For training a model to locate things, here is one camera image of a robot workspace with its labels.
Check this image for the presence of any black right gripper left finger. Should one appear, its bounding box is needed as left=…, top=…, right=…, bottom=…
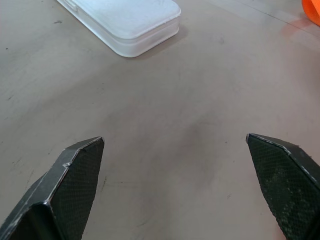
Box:
left=0, top=136, right=105, bottom=240

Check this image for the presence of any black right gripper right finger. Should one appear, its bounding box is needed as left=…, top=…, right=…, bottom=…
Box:
left=245, top=133, right=320, bottom=240

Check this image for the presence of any orange object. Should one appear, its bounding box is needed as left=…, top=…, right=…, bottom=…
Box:
left=301, top=0, right=320, bottom=27

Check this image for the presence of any white plastic box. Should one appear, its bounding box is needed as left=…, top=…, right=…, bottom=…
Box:
left=56, top=0, right=182, bottom=58

